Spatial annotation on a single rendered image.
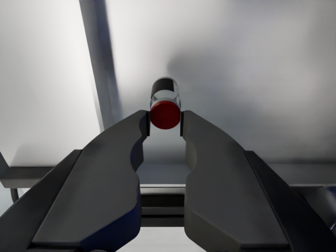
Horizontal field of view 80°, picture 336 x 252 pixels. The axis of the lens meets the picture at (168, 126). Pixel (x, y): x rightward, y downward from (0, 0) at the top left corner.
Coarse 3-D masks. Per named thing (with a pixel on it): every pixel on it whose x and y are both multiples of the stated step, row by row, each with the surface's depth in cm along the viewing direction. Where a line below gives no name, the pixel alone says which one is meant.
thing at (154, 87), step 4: (160, 80) 15; (164, 80) 15; (168, 80) 15; (172, 80) 16; (156, 84) 15; (160, 84) 15; (164, 84) 14; (168, 84) 15; (172, 84) 15; (152, 88) 15; (156, 88) 14; (160, 88) 14; (164, 88) 14; (168, 88) 14; (172, 88) 14; (152, 92) 14
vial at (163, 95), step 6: (174, 84) 15; (162, 90) 14; (168, 90) 14; (174, 90) 14; (156, 96) 14; (162, 96) 13; (168, 96) 13; (174, 96) 14; (150, 102) 14; (174, 102) 13; (180, 102) 14; (150, 108) 13
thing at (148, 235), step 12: (144, 216) 29; (156, 216) 29; (168, 216) 29; (180, 216) 29; (144, 228) 27; (156, 228) 27; (168, 228) 28; (180, 228) 28; (132, 240) 35; (144, 240) 35; (156, 240) 35; (168, 240) 35; (180, 240) 35
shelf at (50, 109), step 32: (0, 0) 16; (32, 0) 16; (64, 0) 16; (0, 32) 17; (32, 32) 17; (64, 32) 17; (0, 64) 19; (32, 64) 19; (64, 64) 19; (0, 96) 21; (32, 96) 21; (64, 96) 21; (0, 128) 23; (32, 128) 23; (64, 128) 23; (96, 128) 23; (32, 160) 25; (160, 192) 29; (320, 192) 29
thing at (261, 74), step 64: (128, 0) 16; (192, 0) 16; (256, 0) 16; (320, 0) 16; (128, 64) 19; (192, 64) 19; (256, 64) 19; (320, 64) 19; (256, 128) 23; (320, 128) 23
